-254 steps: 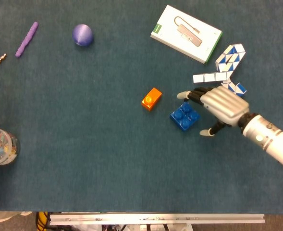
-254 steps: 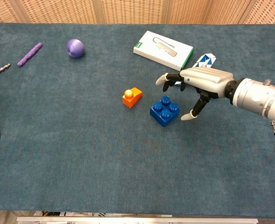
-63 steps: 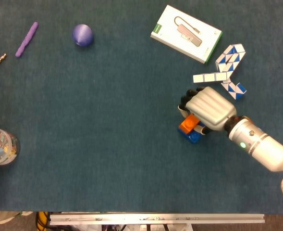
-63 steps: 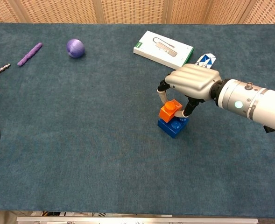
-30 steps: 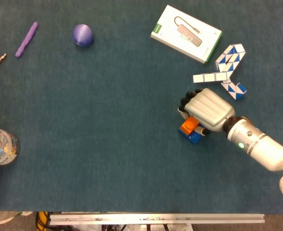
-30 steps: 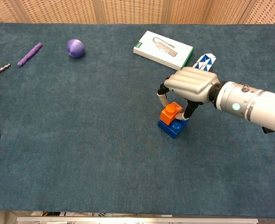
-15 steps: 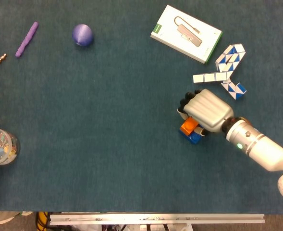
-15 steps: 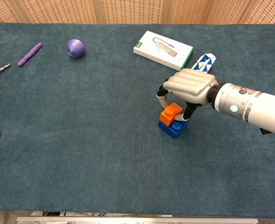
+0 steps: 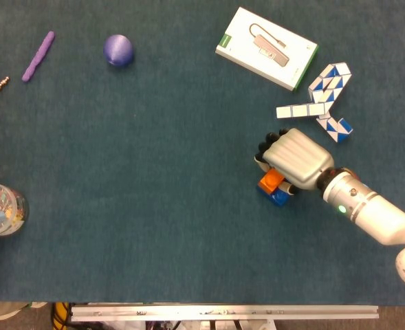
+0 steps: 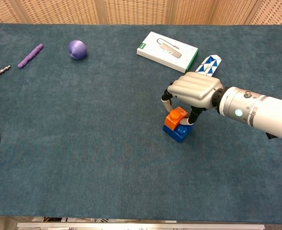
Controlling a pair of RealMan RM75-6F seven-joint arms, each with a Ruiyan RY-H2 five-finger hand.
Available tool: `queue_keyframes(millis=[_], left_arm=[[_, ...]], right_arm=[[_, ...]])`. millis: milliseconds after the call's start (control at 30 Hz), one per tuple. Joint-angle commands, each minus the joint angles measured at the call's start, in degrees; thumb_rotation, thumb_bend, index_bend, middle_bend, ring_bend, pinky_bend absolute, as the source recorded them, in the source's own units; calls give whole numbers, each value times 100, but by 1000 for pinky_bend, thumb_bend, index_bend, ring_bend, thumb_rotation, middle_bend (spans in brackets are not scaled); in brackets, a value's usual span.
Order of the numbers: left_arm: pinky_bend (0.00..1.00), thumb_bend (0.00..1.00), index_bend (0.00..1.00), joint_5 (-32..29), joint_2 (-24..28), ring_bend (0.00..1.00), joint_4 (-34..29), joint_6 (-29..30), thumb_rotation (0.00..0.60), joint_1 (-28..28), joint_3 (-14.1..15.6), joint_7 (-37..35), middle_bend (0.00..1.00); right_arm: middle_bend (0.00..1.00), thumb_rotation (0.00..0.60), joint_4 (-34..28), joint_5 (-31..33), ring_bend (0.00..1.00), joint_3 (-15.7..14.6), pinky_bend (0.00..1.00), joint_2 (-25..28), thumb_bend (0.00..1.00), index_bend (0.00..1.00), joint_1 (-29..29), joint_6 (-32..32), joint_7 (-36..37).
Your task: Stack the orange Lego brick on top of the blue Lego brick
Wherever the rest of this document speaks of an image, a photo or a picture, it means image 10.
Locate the white green product box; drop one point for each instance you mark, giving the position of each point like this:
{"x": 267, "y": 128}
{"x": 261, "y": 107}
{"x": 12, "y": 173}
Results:
{"x": 164, "y": 54}

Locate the purple clay stick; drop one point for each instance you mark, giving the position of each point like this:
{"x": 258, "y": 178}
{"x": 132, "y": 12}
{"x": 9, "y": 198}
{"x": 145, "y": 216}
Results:
{"x": 30, "y": 55}

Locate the teal felt table cloth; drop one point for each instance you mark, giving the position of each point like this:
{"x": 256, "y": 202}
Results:
{"x": 83, "y": 155}

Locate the blue toy brick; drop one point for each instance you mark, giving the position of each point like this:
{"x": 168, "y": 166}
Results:
{"x": 182, "y": 134}

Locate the aluminium rail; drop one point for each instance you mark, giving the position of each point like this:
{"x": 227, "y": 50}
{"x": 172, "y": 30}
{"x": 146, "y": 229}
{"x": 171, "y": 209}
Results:
{"x": 131, "y": 226}

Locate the orange toy brick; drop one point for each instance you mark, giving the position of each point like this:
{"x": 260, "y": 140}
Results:
{"x": 173, "y": 121}

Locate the blue white snake puzzle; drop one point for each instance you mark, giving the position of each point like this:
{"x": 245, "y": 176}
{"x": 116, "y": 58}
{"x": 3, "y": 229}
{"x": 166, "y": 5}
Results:
{"x": 210, "y": 63}

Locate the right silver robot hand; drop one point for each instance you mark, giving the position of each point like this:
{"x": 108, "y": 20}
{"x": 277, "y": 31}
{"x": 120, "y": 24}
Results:
{"x": 195, "y": 91}

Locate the woven bamboo folding screen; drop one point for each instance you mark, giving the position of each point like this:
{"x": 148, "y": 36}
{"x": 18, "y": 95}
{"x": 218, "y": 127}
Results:
{"x": 131, "y": 12}

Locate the purple ball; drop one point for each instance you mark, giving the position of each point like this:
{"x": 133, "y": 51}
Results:
{"x": 77, "y": 49}

